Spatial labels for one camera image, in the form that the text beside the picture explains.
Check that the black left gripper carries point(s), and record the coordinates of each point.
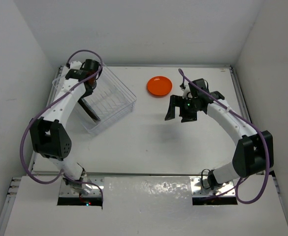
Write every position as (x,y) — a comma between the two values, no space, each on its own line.
(86,94)

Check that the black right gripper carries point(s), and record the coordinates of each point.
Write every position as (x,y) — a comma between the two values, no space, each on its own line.
(177,101)

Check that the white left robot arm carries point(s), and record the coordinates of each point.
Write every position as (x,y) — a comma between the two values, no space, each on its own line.
(48,134)

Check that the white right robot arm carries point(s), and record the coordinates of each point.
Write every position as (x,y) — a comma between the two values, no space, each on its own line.
(249,157)

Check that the white front cover board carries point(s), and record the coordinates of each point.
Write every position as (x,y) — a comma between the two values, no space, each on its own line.
(142,206)

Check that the clear wire dish rack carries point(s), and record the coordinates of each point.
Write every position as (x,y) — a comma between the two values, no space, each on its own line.
(111,100)

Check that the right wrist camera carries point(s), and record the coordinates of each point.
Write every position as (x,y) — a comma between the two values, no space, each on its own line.
(197,85)

